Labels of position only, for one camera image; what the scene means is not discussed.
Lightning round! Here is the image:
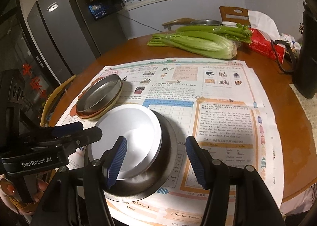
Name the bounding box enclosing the stainless steel bowl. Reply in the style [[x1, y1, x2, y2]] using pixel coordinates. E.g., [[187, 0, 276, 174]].
[[84, 111, 177, 202]]

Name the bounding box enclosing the steel basin on chair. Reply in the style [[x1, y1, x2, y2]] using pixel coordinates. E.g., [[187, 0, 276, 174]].
[[190, 19, 222, 26]]

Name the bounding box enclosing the rear celery bunch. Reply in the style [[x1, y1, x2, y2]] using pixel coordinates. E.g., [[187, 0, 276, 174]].
[[176, 24, 252, 44]]

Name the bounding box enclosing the hand with red nails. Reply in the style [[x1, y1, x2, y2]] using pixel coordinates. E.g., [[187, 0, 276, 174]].
[[1, 175, 48, 216]]

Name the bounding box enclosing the white paper bowl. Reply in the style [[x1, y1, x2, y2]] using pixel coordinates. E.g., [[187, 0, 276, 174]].
[[88, 104, 162, 180]]

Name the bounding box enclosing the yellow wooden chair left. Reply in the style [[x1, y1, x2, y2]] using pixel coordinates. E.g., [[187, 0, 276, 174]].
[[40, 75, 76, 127]]

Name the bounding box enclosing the celery bunch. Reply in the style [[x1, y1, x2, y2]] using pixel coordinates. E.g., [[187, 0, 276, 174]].
[[147, 31, 238, 60], [176, 24, 252, 44]]

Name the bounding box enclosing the front celery bunch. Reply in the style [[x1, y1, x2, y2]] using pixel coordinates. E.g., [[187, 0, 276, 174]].
[[147, 31, 238, 60]]

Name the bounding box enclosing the shallow steel plate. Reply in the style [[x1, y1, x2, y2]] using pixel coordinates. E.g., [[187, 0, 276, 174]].
[[76, 74, 122, 116]]

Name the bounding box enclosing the black kettle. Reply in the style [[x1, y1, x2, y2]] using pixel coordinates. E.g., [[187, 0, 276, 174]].
[[270, 3, 316, 99]]

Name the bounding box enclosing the printed newspaper sheet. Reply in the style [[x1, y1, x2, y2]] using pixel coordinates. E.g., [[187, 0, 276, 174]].
[[82, 58, 284, 225]]

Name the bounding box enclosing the grey refrigerator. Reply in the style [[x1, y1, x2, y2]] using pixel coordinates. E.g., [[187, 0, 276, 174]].
[[19, 0, 100, 83]]

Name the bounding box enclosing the wooden chair armrest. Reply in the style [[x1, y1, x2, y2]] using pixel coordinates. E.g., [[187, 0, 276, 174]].
[[162, 18, 195, 31]]

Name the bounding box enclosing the red tissue box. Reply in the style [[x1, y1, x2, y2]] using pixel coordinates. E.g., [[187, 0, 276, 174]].
[[244, 28, 285, 64]]

